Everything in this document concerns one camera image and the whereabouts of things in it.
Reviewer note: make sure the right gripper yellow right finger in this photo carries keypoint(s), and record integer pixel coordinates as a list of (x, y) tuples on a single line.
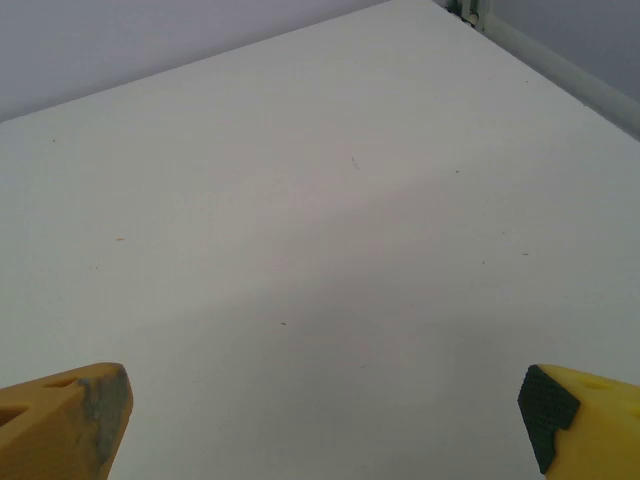
[(595, 430)]

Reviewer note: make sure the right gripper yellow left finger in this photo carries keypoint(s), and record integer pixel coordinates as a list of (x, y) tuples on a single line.
[(45, 430)]

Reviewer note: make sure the aluminium frame corner post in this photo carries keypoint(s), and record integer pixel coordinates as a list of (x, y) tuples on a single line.
[(470, 12)]

